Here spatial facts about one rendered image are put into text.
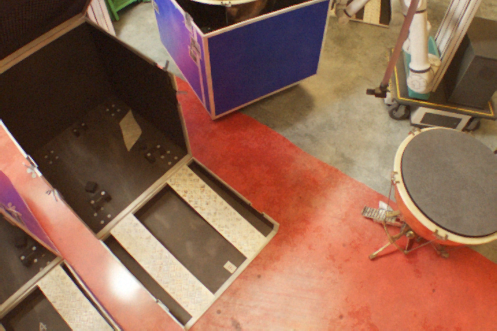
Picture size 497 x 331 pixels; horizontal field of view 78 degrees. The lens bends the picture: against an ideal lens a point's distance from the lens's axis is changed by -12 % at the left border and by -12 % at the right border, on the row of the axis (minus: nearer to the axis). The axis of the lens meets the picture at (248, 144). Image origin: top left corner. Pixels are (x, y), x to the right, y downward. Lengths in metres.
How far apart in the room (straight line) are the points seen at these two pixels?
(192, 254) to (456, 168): 1.67
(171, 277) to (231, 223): 0.53
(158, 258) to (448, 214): 1.69
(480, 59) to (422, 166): 1.20
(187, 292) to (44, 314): 0.95
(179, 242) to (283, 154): 1.03
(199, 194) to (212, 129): 0.69
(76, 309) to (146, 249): 0.58
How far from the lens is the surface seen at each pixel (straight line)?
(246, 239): 2.37
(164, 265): 2.32
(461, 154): 2.11
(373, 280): 2.46
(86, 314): 2.38
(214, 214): 2.39
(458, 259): 2.77
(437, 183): 1.92
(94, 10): 3.87
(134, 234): 2.38
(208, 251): 2.37
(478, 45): 2.95
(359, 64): 3.65
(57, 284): 2.45
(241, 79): 2.61
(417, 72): 2.62
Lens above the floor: 2.25
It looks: 54 degrees down
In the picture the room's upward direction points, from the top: straight up
